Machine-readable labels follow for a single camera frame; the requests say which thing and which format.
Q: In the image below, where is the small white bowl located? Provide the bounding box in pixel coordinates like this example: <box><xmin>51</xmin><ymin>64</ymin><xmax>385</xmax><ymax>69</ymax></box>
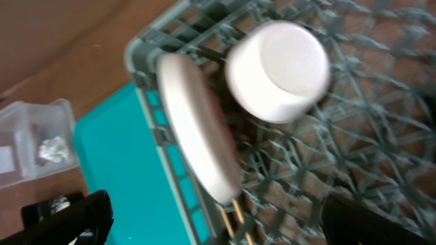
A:
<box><xmin>225</xmin><ymin>20</ymin><xmax>331</xmax><ymax>124</ymax></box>

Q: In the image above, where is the teal serving tray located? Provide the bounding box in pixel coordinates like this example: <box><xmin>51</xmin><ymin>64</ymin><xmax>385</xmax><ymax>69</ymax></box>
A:
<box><xmin>73</xmin><ymin>84</ymin><xmax>212</xmax><ymax>245</ymax></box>

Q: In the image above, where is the wooden chopstick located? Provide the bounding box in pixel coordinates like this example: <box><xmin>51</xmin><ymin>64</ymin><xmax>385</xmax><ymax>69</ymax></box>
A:
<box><xmin>219</xmin><ymin>207</ymin><xmax>234</xmax><ymax>239</ymax></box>
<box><xmin>232</xmin><ymin>199</ymin><xmax>254</xmax><ymax>245</ymax></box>

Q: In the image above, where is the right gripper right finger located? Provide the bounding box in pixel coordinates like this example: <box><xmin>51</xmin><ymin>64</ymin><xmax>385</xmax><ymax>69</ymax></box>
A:
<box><xmin>321</xmin><ymin>193</ymin><xmax>431</xmax><ymax>245</ymax></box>

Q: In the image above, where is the white tissue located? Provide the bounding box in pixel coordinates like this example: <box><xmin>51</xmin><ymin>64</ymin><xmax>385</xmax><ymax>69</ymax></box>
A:
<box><xmin>38</xmin><ymin>136</ymin><xmax>72</xmax><ymax>165</ymax></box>

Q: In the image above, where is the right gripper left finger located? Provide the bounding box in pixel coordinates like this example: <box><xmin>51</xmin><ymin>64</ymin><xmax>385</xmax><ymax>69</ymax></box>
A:
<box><xmin>1</xmin><ymin>190</ymin><xmax>114</xmax><ymax>245</ymax></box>

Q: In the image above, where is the grey dishwasher rack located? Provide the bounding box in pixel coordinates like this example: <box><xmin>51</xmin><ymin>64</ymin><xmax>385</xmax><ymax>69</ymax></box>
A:
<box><xmin>125</xmin><ymin>0</ymin><xmax>435</xmax><ymax>244</ymax></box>

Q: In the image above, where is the large white plate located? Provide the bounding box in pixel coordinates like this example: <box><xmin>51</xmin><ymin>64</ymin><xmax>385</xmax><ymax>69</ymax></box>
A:
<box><xmin>157</xmin><ymin>54</ymin><xmax>242</xmax><ymax>205</ymax></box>

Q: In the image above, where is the clear plastic bin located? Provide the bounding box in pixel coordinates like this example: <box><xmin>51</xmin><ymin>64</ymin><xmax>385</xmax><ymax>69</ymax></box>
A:
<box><xmin>1</xmin><ymin>99</ymin><xmax>78</xmax><ymax>189</ymax></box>

